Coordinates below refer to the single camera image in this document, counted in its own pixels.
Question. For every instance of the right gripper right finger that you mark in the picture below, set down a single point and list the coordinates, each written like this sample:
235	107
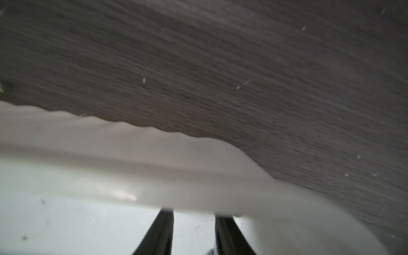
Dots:
229	238

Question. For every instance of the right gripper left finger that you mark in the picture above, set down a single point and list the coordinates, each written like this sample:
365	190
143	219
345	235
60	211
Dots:
159	238

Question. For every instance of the white plastic storage tray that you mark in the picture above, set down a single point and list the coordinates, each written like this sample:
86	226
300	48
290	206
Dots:
74	185

